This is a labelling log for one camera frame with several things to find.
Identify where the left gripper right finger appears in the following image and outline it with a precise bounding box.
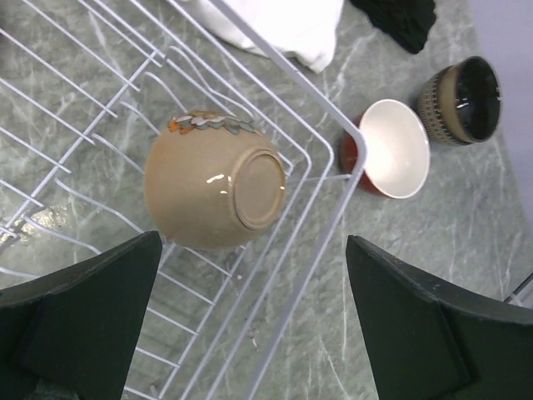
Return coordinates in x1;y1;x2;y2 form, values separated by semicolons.
346;235;532;399

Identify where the black folded cloth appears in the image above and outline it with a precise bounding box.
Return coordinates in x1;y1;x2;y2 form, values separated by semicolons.
351;0;436;54

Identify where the dark brown striped bowl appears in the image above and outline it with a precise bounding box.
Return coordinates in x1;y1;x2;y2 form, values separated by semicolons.
416;66;468;146

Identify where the white wire dish rack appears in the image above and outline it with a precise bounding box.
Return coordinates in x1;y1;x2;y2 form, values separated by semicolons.
1;1;356;399

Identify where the white folded cloth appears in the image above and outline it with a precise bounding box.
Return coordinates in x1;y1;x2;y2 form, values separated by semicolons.
178;0;344;73

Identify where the red ceramic bowl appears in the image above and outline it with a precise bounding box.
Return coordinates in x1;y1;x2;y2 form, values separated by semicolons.
354;99;431;199

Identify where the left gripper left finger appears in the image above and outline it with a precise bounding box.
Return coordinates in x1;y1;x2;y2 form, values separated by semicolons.
1;231;162;399

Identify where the tan floral bowl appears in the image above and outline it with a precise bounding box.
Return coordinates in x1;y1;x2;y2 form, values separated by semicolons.
143;111;286;249

